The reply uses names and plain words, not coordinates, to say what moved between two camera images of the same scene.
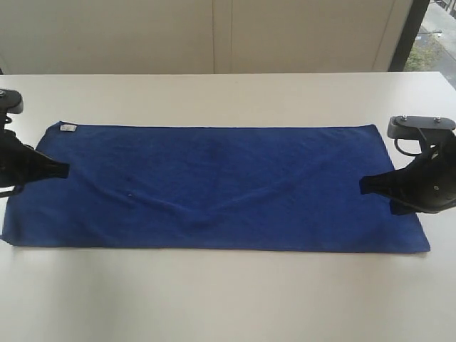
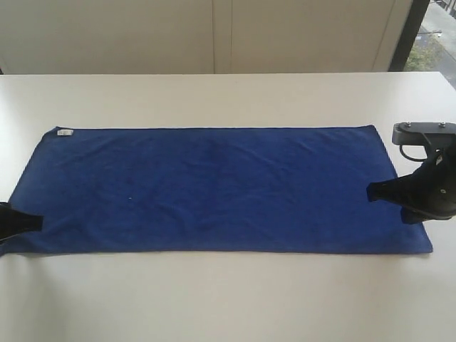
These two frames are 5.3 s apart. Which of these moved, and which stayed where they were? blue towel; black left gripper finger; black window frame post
Moved: black left gripper finger
Stayed: black window frame post; blue towel
